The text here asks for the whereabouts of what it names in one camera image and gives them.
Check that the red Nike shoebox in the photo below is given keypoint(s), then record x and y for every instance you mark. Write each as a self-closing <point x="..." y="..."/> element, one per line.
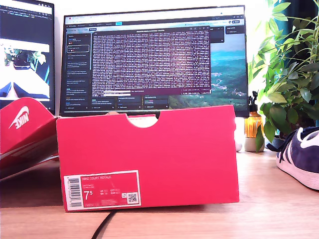
<point x="154" y="161"/>

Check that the blue suede shoe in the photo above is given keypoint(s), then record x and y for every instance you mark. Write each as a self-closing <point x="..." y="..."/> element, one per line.
<point x="301" y="159"/>

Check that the brown cardboard insert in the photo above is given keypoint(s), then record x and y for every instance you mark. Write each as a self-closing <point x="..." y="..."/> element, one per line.
<point x="112" y="113"/>

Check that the large computer monitor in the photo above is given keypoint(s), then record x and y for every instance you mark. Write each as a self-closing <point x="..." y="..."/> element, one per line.
<point x="149" y="62"/>

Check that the white plastic device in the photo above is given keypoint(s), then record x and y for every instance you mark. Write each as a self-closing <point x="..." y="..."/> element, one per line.
<point x="238" y="147"/>

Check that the amber pump bottle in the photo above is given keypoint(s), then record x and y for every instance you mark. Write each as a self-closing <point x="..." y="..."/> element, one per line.
<point x="253" y="124"/>

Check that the beige round pot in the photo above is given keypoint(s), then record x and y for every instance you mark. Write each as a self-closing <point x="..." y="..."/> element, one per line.
<point x="250" y="144"/>

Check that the black plant tray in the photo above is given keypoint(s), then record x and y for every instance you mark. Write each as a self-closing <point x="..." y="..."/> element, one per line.
<point x="274" y="145"/>

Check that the green leafy plant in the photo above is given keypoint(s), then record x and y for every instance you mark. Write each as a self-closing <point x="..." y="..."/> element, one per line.
<point x="289" y="82"/>

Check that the small computer monitor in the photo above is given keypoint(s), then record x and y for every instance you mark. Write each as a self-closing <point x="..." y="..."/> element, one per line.
<point x="27" y="27"/>

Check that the dark teal curtain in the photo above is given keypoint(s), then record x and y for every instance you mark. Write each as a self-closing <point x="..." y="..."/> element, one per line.
<point x="301" y="7"/>

